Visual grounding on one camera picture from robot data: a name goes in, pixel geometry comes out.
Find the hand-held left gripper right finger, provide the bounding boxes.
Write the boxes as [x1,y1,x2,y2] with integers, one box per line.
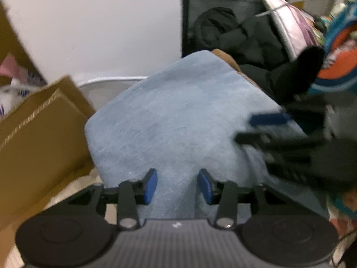
[197,169,285,230]

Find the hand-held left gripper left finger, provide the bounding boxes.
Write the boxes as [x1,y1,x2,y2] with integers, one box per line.
[68,168,158,231]

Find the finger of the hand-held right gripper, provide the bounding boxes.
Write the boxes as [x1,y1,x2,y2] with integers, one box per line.
[236,132,319,149]
[249,112,293,127]

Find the blue denim pants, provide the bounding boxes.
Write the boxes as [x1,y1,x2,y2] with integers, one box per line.
[84,50,315,221]

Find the black folded garment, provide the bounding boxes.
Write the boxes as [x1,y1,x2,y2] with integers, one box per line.
[237,46,326,104]

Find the cream bear-print blanket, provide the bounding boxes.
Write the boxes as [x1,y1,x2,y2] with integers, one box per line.
[0,162,120,268]

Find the teal patterned blanket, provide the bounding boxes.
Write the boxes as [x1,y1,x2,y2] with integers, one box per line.
[308,7,357,95]

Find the white pink cushion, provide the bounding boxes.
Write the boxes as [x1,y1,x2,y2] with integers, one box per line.
[261,0,327,59]

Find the black jacket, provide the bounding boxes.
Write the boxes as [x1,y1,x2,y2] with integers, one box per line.
[194,7,293,70]

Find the flattened brown cardboard box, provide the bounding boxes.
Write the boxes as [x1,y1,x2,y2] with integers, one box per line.
[0,75,97,229]

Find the grey storage bag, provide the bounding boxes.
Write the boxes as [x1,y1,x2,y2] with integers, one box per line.
[183,0,282,62]

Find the pink package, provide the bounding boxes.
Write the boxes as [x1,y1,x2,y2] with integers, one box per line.
[0,54,29,79]

